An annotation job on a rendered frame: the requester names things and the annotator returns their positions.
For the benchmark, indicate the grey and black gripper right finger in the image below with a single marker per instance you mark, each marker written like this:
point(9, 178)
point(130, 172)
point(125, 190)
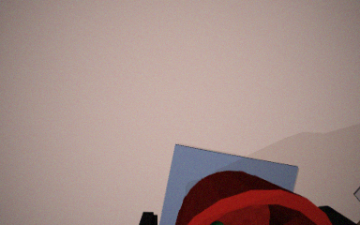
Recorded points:
point(335, 217)

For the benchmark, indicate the grey metal l-bracket with screws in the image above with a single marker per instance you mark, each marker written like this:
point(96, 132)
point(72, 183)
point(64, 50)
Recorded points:
point(357, 194)

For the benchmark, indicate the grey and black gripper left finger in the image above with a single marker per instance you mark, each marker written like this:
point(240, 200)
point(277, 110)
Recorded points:
point(148, 218)

